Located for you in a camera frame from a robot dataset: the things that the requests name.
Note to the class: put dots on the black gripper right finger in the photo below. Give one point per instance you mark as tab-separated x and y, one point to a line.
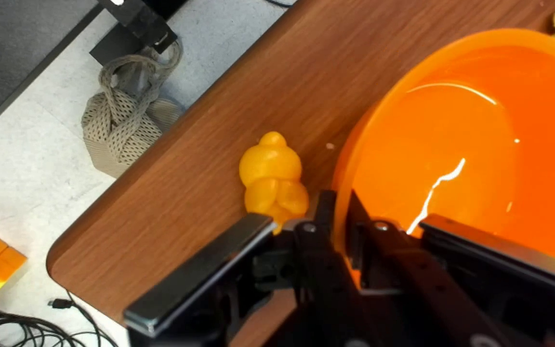
471	277

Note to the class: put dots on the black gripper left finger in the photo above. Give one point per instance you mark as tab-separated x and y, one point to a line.
227	271

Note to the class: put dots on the orange plastic bowl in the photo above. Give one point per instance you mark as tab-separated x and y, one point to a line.
477	148

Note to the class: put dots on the yellow toy figure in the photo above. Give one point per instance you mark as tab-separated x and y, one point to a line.
273	177

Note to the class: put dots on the black flat panel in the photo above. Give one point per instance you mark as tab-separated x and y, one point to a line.
15	52

